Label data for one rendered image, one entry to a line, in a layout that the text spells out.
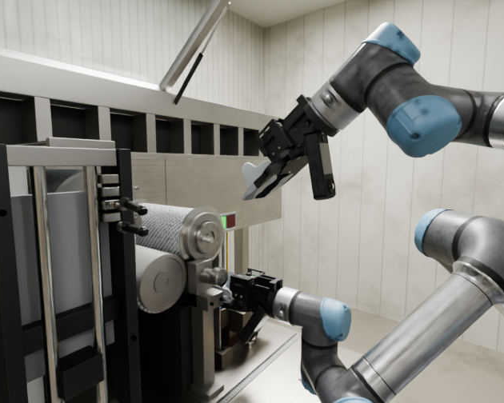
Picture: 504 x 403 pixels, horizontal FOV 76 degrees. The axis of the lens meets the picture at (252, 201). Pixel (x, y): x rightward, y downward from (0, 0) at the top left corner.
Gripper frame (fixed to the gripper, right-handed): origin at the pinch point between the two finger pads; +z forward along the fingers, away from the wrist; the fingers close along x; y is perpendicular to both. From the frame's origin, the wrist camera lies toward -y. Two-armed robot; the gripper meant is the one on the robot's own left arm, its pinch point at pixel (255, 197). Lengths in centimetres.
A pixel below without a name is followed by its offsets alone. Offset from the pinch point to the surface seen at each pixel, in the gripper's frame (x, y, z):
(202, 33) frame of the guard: -20, 56, -3
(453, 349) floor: -228, -119, 69
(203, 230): -0.2, 3.0, 16.7
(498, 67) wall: -248, 34, -77
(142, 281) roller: 15.0, -1.8, 22.8
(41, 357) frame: 36.4, -9.0, 16.2
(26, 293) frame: 37.4, -2.4, 10.7
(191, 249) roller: 2.6, 0.6, 20.1
